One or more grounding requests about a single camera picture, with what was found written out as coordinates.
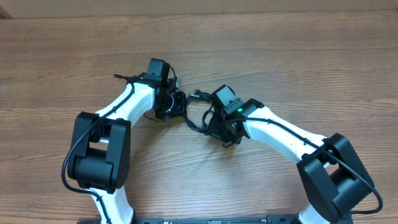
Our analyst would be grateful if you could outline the black cable bundle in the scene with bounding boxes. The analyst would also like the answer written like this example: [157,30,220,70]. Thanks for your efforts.
[183,88,218,134]

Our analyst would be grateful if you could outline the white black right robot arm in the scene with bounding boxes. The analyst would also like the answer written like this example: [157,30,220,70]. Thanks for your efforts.
[206,85,374,223]

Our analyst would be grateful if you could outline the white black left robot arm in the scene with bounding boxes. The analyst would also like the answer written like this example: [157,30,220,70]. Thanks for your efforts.
[61,58,187,223]

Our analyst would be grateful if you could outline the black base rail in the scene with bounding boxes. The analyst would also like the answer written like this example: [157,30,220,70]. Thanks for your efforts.
[134,214,300,224]

